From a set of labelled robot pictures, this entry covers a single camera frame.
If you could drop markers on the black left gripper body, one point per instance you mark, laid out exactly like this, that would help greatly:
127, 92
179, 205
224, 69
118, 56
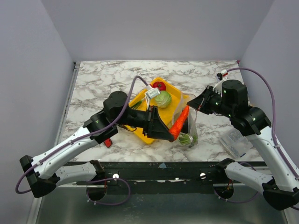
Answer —
143, 119

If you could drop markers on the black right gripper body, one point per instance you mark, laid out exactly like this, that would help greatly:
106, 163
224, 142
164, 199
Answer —
208, 100

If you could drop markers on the orange carrot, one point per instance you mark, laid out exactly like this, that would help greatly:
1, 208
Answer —
176, 128

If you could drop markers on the green celery stalk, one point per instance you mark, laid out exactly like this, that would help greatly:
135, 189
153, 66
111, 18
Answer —
185, 139

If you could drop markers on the clear pink-dotted zip bag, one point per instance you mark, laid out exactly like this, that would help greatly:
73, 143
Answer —
190, 123

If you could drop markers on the red tomato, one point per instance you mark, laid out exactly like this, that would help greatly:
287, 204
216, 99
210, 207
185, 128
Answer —
160, 85

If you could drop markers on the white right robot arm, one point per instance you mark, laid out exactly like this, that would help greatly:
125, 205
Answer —
280, 189

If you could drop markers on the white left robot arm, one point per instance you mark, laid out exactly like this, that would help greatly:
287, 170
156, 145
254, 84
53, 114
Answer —
48, 170

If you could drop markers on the green chive bundle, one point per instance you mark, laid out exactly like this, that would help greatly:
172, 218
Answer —
136, 105

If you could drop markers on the green cabbage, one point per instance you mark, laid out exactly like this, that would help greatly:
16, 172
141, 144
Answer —
163, 100

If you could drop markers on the yellow plastic tray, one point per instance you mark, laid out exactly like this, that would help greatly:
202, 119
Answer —
165, 114

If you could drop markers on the clear plastic packet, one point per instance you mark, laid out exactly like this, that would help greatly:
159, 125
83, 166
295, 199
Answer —
236, 144

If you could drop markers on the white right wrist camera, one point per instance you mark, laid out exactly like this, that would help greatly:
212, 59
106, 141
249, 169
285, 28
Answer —
220, 75

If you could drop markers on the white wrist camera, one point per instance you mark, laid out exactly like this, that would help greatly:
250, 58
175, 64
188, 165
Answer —
220, 75
150, 93

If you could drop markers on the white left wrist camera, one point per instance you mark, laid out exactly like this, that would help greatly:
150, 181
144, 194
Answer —
150, 93

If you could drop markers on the red black handled tool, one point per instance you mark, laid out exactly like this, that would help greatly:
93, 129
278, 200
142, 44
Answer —
108, 143

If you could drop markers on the black metal base rail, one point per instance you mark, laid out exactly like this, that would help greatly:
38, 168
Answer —
160, 178

